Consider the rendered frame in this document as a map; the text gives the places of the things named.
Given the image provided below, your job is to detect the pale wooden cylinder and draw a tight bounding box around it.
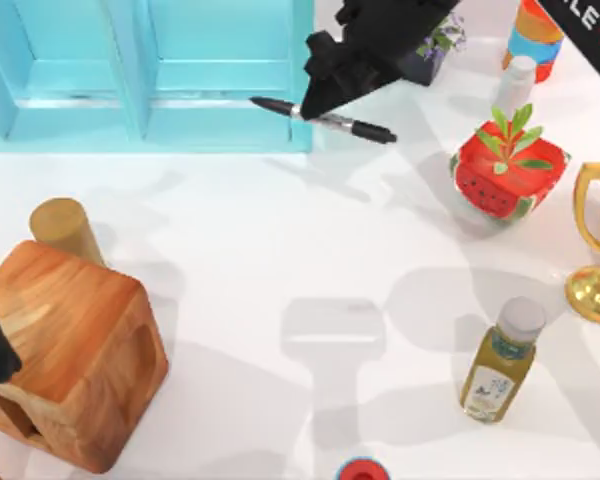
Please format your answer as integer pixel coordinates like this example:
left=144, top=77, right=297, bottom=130
left=28, top=197, right=107, bottom=268

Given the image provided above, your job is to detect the orange and blue cup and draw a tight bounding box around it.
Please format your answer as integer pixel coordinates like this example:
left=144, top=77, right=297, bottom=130
left=501, top=0, right=566, bottom=84

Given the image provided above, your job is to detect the gold trophy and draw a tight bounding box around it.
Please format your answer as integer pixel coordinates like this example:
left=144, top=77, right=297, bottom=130
left=564, top=161, right=600, bottom=324

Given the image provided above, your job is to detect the black marker pen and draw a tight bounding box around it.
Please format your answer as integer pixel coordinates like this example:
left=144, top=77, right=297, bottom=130
left=249, top=96, right=398, bottom=146

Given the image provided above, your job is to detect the red and blue round object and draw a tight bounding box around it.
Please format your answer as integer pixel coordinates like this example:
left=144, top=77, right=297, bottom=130
left=335, top=455, right=393, bottom=480

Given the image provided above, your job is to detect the black pot with purple flowers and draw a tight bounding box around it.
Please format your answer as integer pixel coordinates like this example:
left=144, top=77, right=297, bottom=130
left=398, top=13, right=467, bottom=89

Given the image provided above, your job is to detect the wooden block with holes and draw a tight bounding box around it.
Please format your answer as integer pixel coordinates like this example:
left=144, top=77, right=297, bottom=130
left=0, top=239, right=171, bottom=474

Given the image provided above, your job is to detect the light blue rack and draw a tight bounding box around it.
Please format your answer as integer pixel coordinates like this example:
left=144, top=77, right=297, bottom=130
left=0, top=0, right=315, bottom=154

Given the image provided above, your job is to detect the white bottle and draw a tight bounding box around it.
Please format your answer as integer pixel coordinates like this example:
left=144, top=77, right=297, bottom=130
left=493, top=55, right=539, bottom=122

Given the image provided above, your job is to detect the red watermelon plant pot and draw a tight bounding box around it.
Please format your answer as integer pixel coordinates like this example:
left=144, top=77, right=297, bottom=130
left=448, top=103, right=572, bottom=228

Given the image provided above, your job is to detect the yellow bottle with grey cap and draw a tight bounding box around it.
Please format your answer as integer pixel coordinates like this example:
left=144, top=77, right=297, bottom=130
left=459, top=295, right=547, bottom=426

